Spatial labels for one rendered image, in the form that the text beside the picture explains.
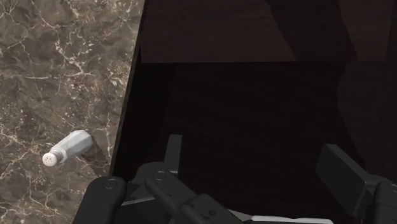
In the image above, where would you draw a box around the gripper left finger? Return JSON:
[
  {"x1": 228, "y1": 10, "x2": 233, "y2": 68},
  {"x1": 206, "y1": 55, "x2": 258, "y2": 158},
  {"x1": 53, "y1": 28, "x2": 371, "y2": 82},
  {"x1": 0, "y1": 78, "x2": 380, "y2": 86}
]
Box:
[{"x1": 72, "y1": 134, "x2": 244, "y2": 224}]

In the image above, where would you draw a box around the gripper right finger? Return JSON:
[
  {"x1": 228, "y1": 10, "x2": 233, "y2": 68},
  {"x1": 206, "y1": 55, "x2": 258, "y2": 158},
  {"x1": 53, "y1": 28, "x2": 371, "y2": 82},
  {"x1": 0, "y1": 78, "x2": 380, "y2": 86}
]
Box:
[{"x1": 316, "y1": 143, "x2": 397, "y2": 224}]

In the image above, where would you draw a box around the white salt shaker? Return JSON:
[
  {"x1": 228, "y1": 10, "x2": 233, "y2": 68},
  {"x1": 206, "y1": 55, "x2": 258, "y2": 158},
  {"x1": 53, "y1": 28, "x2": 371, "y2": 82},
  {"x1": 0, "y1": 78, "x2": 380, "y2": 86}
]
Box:
[{"x1": 42, "y1": 129, "x2": 94, "y2": 167}]

